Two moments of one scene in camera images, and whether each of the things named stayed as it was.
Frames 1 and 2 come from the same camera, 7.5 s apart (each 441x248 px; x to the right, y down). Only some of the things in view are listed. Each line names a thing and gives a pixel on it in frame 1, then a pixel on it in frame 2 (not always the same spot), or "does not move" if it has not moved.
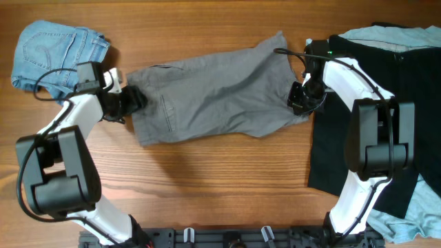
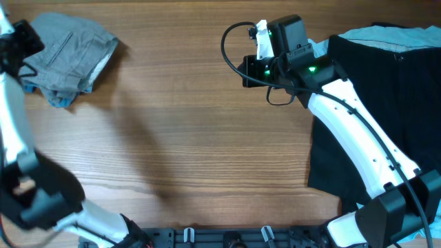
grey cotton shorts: (243, 91) → (74, 55)
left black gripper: (135, 101) → (23, 32)
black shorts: (411, 74) does not move
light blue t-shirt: (423, 218) does not move
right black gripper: (295, 98) → (248, 68)
